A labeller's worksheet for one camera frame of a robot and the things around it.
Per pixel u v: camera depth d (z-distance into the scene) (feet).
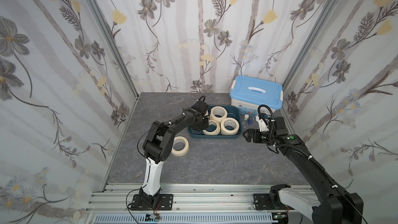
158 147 1.74
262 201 2.40
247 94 3.24
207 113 3.42
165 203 2.41
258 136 2.35
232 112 3.45
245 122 3.32
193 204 2.45
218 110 3.42
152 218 2.30
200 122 2.71
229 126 3.32
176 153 2.90
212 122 3.20
